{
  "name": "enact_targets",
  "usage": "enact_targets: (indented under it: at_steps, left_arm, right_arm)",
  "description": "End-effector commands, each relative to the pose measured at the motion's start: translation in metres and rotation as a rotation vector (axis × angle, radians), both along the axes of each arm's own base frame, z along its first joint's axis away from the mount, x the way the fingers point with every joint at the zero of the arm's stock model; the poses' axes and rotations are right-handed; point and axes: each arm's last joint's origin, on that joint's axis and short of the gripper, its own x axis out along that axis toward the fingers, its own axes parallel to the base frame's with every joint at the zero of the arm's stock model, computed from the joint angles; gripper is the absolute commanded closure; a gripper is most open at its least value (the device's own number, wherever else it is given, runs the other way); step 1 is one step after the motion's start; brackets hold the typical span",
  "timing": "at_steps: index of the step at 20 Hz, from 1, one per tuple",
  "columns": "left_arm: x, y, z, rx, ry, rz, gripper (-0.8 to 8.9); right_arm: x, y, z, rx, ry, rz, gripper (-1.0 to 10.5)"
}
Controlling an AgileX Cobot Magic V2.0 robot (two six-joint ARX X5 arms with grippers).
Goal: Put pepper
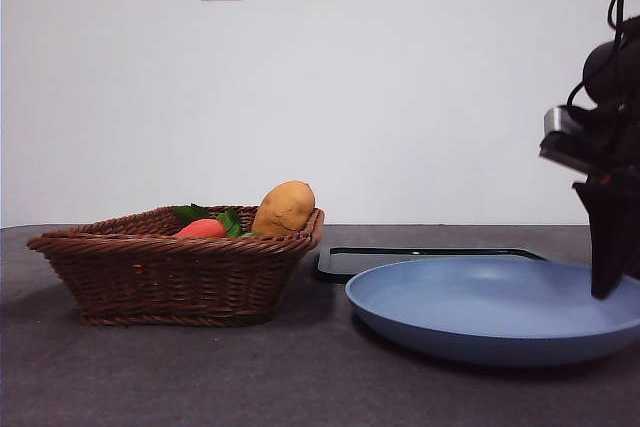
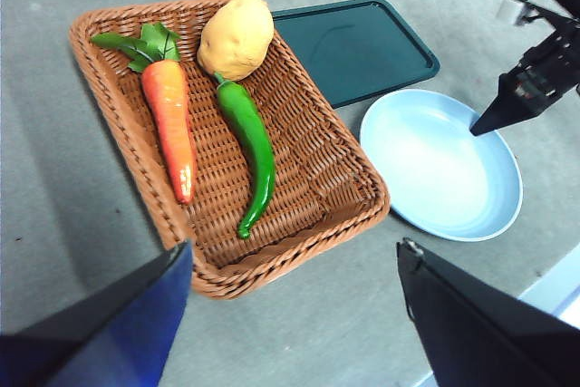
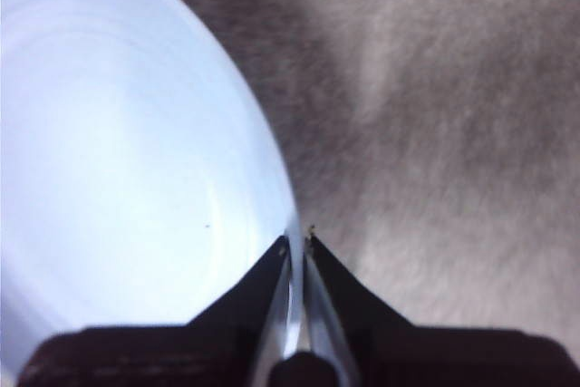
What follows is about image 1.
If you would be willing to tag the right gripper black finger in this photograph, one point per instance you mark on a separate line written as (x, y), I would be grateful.
(612, 237)

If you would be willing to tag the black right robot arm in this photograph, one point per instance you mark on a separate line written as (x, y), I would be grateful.
(602, 72)

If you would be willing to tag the blue round plate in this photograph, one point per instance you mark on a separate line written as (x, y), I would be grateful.
(470, 302)

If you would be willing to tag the black flat tray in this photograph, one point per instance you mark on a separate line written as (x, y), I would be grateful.
(340, 263)

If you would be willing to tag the brown potato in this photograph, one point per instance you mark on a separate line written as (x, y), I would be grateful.
(285, 209)

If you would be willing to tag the orange carrot with green leaves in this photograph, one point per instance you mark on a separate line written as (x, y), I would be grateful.
(201, 229)

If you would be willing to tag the brown wicker basket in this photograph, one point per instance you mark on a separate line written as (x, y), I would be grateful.
(170, 277)

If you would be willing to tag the pale grey camera box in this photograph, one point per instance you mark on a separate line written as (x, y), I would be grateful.
(565, 119)

